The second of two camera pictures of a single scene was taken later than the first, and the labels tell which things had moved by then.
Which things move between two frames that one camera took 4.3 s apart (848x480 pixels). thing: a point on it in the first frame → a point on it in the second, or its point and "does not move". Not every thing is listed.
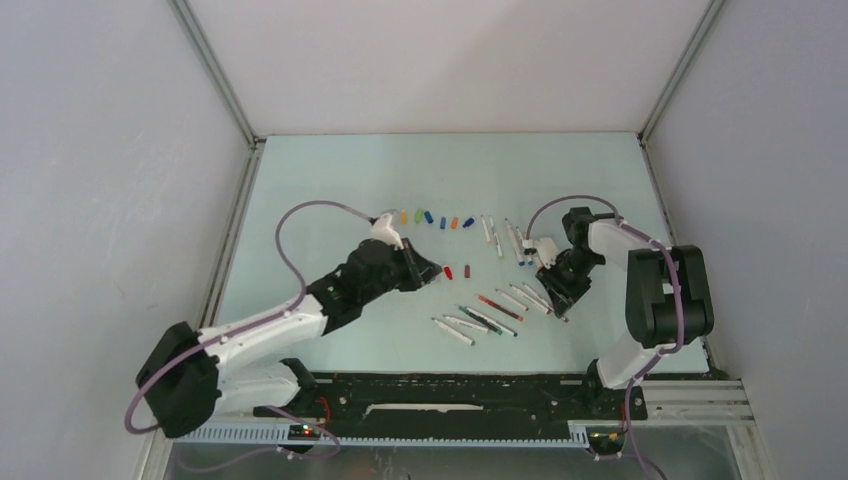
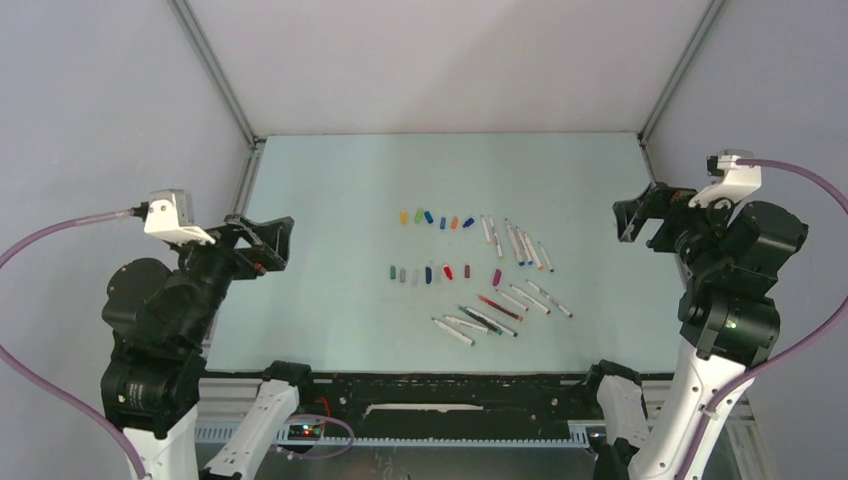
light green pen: (498, 246) does not move
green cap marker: (454, 332) does not move
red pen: (512, 300) does not move
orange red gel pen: (500, 307) does not move
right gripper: (562, 294) → (657, 199)
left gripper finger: (426, 269) → (277, 255)
